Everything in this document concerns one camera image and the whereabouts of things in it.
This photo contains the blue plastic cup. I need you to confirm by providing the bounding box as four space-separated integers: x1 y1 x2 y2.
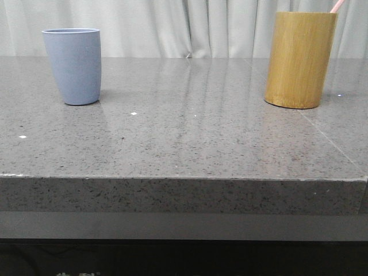
42 28 102 106

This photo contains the pink chopstick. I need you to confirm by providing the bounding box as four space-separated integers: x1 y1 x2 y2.
330 0 344 13

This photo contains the white curtain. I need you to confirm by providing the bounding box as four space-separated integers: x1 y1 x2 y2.
0 0 368 59

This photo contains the bamboo cylindrical holder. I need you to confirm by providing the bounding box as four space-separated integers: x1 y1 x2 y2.
264 11 338 109

